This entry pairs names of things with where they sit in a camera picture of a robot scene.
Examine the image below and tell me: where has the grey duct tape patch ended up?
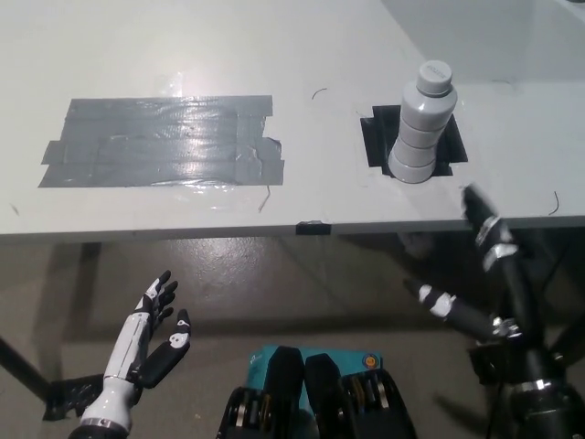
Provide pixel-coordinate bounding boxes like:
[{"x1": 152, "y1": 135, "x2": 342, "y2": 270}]
[{"x1": 37, "y1": 94, "x2": 286, "y2": 189}]

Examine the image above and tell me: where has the black teal robot torso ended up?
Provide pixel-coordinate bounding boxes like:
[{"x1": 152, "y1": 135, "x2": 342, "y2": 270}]
[{"x1": 218, "y1": 344, "x2": 418, "y2": 439}]

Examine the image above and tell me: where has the black metal table leg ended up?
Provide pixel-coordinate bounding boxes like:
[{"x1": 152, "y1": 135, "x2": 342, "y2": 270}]
[{"x1": 0, "y1": 336, "x2": 52, "y2": 406}]

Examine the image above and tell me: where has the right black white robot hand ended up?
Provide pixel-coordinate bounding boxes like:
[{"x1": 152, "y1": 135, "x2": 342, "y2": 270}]
[{"x1": 403, "y1": 183, "x2": 566, "y2": 391}]

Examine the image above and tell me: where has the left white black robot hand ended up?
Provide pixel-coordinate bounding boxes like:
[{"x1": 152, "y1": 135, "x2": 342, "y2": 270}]
[{"x1": 80, "y1": 269, "x2": 193, "y2": 426}]

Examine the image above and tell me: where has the white ribbed plastic bottle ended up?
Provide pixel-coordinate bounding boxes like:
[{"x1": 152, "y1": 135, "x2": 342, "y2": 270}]
[{"x1": 388, "y1": 59, "x2": 460, "y2": 186}]

